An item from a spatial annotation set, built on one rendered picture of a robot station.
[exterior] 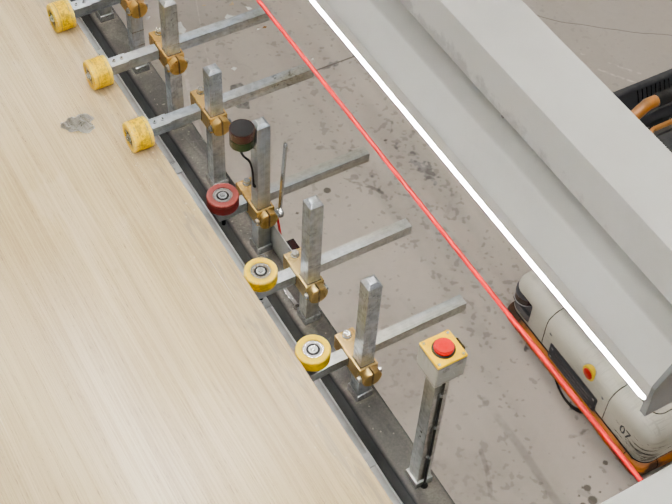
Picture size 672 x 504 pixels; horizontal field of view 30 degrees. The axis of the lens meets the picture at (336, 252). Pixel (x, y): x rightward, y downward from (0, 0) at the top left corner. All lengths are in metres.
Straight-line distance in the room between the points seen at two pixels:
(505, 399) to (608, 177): 2.82
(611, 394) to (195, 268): 1.30
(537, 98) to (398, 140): 3.36
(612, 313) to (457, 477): 2.62
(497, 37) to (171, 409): 1.71
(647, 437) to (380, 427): 0.93
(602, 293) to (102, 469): 1.72
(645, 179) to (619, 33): 3.98
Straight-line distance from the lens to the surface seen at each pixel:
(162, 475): 2.66
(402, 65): 1.28
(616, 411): 3.64
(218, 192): 3.09
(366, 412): 2.96
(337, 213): 4.23
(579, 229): 1.14
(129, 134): 3.16
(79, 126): 3.26
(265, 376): 2.77
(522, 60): 1.16
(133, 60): 3.36
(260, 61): 4.74
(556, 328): 3.73
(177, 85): 3.42
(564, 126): 1.10
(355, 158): 3.23
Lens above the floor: 3.23
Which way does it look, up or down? 52 degrees down
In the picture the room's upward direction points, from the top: 4 degrees clockwise
